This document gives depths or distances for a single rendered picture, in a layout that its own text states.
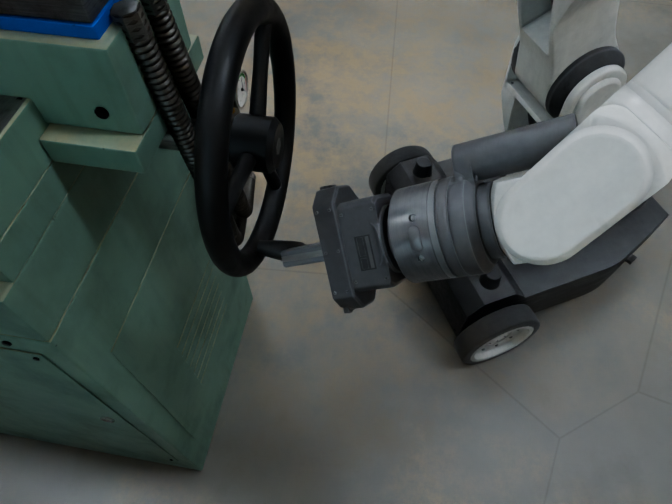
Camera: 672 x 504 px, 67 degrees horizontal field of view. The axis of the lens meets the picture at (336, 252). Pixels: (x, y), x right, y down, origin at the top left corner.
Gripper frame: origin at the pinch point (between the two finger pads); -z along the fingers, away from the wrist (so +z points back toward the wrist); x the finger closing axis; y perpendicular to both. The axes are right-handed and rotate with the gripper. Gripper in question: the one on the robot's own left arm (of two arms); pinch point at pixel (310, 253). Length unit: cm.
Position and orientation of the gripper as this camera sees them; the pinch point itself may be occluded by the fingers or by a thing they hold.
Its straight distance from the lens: 51.9
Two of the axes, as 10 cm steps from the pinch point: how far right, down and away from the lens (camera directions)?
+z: 8.5, -1.5, -5.0
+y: -4.7, 1.8, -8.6
